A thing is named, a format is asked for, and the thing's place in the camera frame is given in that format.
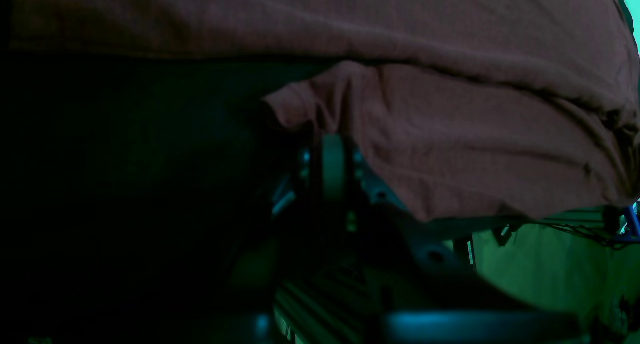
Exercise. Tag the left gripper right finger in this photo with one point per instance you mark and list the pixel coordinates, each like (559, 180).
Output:
(370, 198)

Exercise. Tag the red long-sleeve T-shirt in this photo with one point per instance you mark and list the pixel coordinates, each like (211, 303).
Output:
(464, 107)

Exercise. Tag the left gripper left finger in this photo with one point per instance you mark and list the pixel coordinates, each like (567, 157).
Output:
(298, 177)

